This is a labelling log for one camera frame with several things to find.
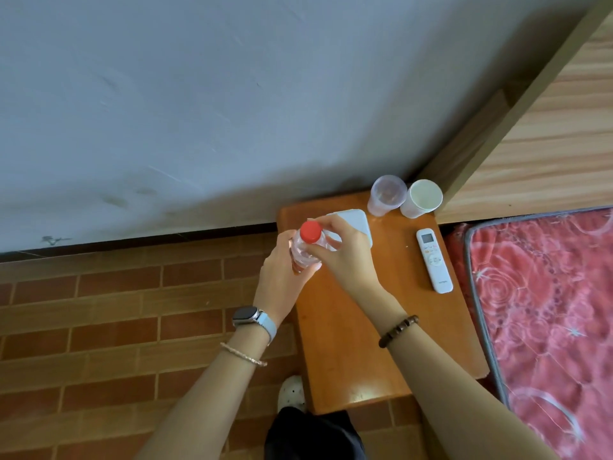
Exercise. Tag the person's left hand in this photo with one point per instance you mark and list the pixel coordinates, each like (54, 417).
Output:
(275, 282)

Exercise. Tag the person's right hand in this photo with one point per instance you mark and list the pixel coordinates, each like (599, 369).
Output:
(352, 268)

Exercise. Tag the person's left thumb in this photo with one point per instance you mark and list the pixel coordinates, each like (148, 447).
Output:
(309, 273)

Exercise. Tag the person's right thumb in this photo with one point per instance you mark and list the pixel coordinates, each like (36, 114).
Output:
(320, 256)

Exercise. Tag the clear bottle with red cap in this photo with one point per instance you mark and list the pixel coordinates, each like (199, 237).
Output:
(306, 244)

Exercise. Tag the person's right forearm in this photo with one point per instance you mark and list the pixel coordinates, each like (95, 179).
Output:
(445, 392)

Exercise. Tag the person's left forearm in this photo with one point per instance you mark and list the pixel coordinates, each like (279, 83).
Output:
(215, 397)

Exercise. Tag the white flat box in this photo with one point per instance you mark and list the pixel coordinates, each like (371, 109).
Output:
(357, 225)

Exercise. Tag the smartwatch with pale blue band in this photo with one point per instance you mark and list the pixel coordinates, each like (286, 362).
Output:
(256, 318)

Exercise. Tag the orange wooden bedside table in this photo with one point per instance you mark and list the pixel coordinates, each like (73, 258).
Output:
(345, 344)

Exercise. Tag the clear plastic cup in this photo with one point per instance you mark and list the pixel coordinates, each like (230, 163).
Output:
(385, 196)

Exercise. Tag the white remote control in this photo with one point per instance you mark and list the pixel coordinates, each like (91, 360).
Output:
(433, 258)

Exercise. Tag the white paper cup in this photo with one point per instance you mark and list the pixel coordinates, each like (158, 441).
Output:
(421, 198)

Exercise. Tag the white perforated shoe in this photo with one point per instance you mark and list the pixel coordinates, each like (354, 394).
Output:
(291, 395)

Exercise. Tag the black trousers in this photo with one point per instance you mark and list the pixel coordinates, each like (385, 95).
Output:
(311, 435)

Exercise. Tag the pink floral mattress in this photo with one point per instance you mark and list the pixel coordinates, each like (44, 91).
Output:
(546, 311)

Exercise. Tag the wooden bed headboard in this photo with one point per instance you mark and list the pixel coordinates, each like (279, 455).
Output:
(550, 148)

